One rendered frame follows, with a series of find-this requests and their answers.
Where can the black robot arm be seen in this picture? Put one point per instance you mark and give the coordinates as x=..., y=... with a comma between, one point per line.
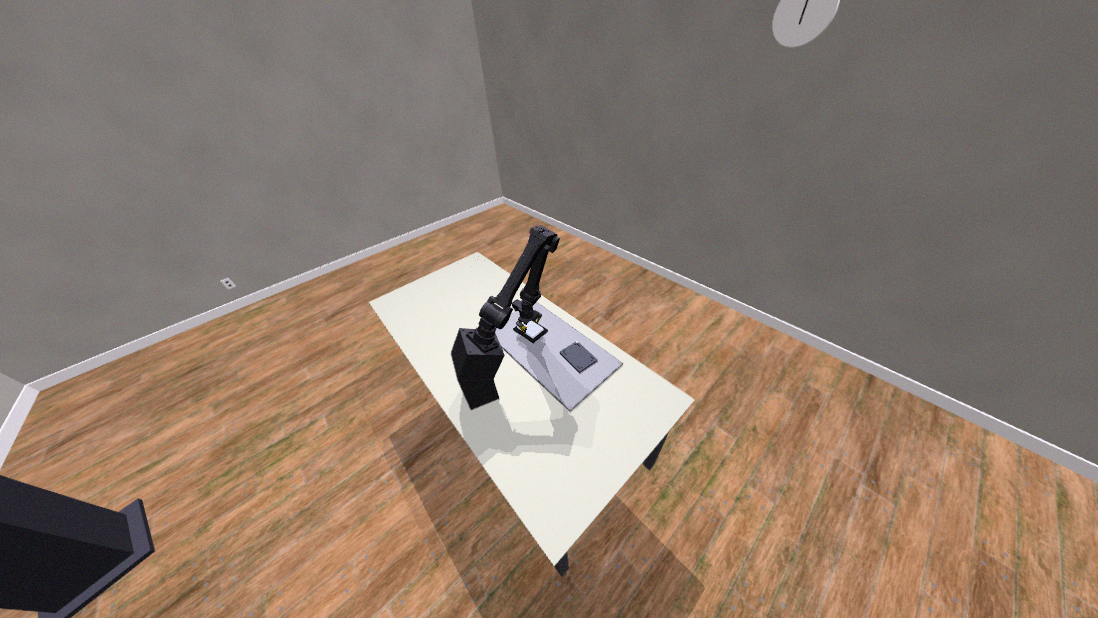
x=492, y=316

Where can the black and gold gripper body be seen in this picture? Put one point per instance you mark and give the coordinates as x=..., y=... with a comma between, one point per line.
x=529, y=316

